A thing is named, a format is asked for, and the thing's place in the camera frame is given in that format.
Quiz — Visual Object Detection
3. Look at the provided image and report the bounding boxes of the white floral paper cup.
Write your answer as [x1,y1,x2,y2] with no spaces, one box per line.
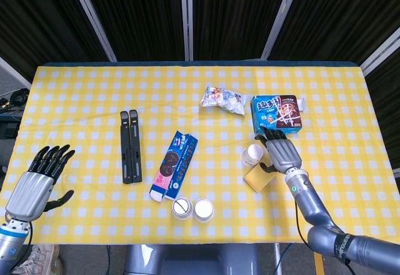
[240,143,264,168]
[193,198,215,223]

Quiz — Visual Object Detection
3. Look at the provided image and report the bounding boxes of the black floor cables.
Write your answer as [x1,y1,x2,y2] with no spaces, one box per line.
[0,87,31,111]

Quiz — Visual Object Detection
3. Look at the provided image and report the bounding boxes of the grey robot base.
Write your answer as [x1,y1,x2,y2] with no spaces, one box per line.
[124,242,262,275]

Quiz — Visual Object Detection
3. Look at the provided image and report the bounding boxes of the white crinkled snack bag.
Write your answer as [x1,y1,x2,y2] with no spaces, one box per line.
[200,86,246,116]

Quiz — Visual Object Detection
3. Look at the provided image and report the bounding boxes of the blue chocolate stick box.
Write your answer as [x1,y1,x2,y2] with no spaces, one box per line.
[251,94,306,136]

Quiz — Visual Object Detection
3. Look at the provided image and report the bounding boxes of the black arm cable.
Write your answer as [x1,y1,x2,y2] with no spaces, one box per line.
[294,200,309,245]

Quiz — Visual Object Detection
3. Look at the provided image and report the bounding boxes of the black floor box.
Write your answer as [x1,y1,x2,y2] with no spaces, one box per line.
[0,121,20,139]

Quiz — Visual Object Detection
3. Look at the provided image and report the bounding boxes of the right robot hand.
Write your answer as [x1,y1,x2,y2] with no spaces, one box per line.
[254,127,303,174]

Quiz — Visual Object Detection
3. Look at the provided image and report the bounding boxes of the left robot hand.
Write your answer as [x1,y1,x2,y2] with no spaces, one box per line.
[5,144,76,223]

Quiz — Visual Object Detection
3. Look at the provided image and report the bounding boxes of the white table leg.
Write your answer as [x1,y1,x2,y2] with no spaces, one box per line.
[274,242,283,275]

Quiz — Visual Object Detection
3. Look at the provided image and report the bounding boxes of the white partition post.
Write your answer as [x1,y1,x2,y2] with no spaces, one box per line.
[260,0,304,61]
[180,0,194,62]
[66,0,118,63]
[360,26,400,76]
[0,56,32,90]

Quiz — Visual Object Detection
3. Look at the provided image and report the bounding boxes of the blue sandwich cookie box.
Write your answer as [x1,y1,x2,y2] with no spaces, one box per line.
[149,130,199,203]

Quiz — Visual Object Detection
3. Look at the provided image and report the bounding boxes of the white paper cup black line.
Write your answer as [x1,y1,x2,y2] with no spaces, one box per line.
[171,196,194,220]

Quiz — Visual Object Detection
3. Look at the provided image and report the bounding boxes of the beige sneaker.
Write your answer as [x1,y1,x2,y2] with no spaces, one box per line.
[11,244,64,275]

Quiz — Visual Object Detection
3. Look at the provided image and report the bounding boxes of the yellow sponge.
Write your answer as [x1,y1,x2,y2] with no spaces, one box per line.
[243,165,278,194]

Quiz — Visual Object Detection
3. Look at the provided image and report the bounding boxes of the black folding stand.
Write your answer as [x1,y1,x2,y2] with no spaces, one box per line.
[119,109,144,185]

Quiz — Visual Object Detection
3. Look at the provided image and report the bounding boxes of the yellow white checked tablecloth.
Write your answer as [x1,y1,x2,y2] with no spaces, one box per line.
[0,64,400,245]

